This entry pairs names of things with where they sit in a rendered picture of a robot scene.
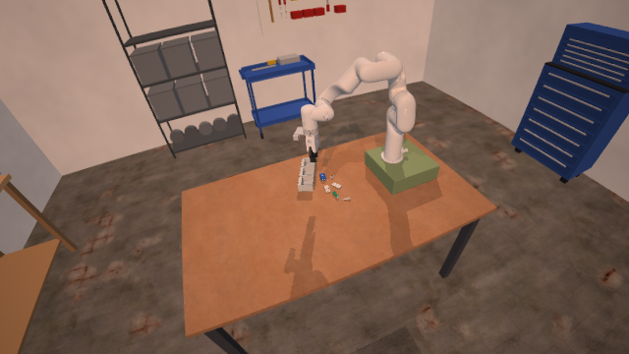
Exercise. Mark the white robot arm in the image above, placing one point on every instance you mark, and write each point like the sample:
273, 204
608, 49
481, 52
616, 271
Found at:
401, 114

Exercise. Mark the grey rack of labelled bins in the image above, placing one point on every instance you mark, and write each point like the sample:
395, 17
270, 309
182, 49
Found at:
307, 175

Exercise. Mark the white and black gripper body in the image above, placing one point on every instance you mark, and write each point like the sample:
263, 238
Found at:
312, 141

